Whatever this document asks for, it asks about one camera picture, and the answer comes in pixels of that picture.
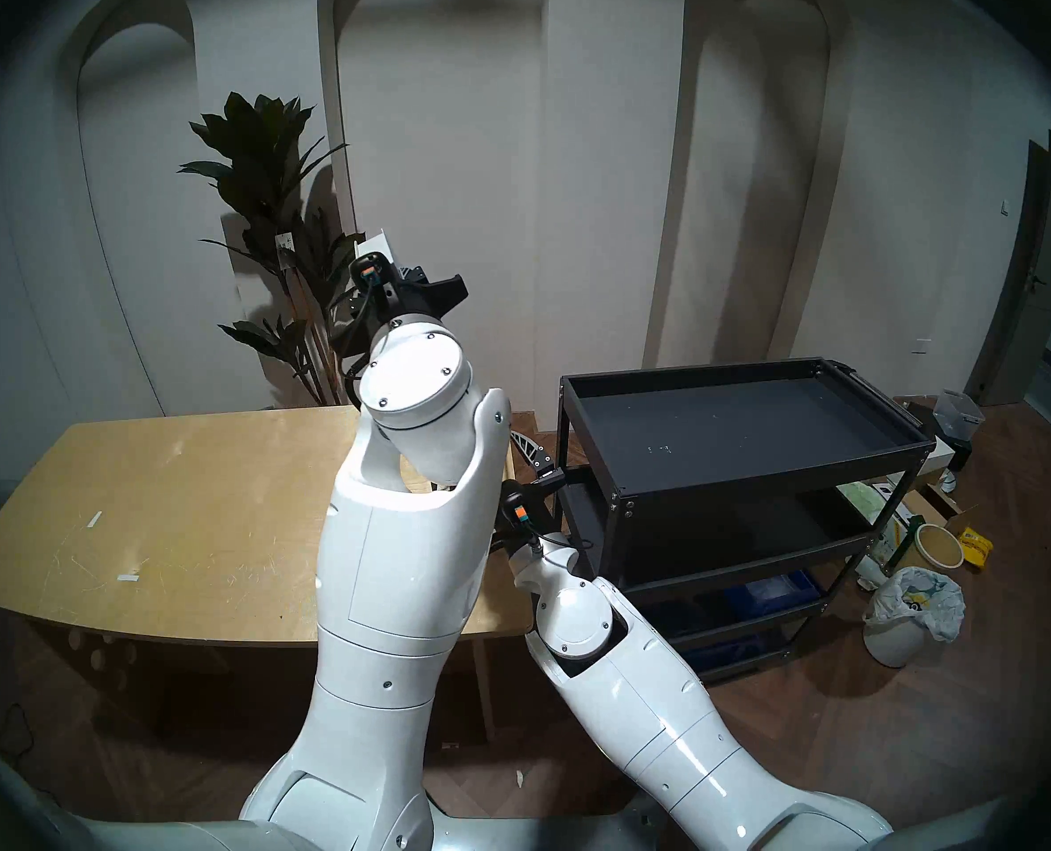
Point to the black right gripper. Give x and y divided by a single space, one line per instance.
518 503

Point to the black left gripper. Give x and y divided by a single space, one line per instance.
401 295

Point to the white statue of liberty book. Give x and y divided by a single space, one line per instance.
385 245

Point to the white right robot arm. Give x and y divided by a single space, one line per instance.
650 707

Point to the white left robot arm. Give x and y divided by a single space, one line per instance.
401 548

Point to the black metal utility cart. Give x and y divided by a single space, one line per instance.
738 424

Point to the white plant tag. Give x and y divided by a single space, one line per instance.
284 243

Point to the tall green potted plant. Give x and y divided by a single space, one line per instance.
264 167

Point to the wooden table leg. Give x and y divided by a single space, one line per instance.
484 690

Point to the blue plastic bin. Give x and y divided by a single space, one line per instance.
774 590

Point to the white green plastic bag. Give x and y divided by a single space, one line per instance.
867 502

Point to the white bagged trash bin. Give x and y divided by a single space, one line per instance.
911 619

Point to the round beige paper bucket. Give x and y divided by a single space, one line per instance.
939 546

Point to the yellow packet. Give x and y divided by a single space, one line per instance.
976 546

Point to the dark wooden door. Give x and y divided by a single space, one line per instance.
1026 282

